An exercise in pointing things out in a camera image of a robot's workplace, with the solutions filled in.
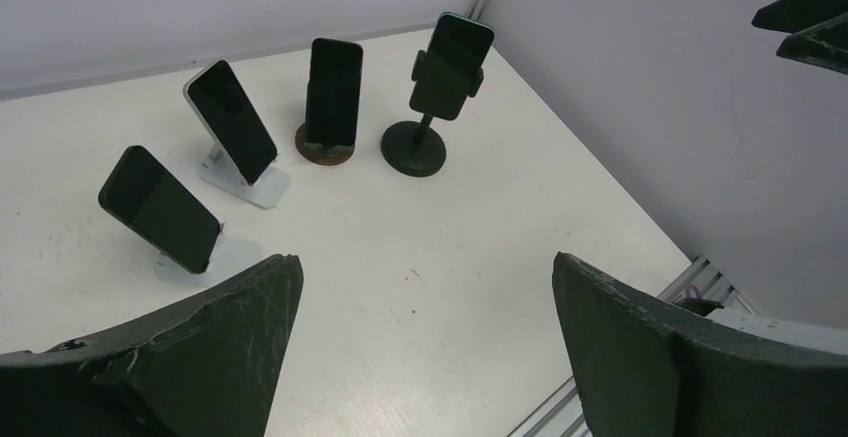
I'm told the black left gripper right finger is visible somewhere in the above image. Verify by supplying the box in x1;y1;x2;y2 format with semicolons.
552;252;848;437

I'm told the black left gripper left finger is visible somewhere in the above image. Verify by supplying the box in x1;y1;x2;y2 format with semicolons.
1;254;304;436

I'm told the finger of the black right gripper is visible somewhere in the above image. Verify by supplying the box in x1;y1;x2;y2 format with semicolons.
776;13;847;75
751;0;847;34

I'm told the black phone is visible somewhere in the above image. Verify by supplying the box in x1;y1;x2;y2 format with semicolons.
97;145;222;274
183;60;278;184
305;38;364;148
426;12;495;81

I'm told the white folding phone stand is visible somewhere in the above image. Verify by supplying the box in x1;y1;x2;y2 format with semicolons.
199;144;291;209

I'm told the wooden base phone stand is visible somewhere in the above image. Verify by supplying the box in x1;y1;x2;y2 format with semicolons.
295;123;355;166

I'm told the black tall clamp stand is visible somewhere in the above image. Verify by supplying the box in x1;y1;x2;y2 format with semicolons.
380;50;487;178

